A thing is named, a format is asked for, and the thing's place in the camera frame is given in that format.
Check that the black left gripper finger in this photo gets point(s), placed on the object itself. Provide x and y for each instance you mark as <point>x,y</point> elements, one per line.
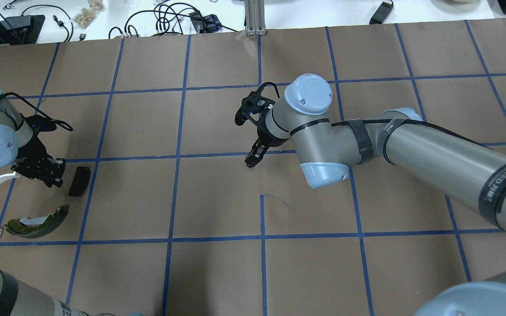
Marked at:
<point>58,166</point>

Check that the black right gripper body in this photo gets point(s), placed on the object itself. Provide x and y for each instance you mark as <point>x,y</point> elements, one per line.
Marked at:
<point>265,137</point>

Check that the black brake pad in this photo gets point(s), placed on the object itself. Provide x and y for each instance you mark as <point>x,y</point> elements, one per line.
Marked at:
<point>80,181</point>

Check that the black power adapter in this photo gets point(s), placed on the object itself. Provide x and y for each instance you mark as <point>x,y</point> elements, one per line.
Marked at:
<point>382,12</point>

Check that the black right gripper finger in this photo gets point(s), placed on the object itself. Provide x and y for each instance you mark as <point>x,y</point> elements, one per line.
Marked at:
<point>252,159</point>
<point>258,147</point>

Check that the aluminium frame post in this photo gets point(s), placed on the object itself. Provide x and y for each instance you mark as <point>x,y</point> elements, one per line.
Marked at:
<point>255,17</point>

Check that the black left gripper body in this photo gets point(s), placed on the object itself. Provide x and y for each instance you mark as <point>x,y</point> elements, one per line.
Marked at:
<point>33,152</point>

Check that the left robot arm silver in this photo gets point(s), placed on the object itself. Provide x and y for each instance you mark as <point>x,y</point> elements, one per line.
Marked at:
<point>15,132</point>

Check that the green brake shoe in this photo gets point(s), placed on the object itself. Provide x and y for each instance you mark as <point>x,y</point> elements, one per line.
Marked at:
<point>37,227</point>

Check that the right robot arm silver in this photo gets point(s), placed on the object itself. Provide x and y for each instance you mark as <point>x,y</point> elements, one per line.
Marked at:
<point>465,170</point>

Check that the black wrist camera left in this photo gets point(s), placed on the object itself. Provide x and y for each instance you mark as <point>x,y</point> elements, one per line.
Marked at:
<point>39,123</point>

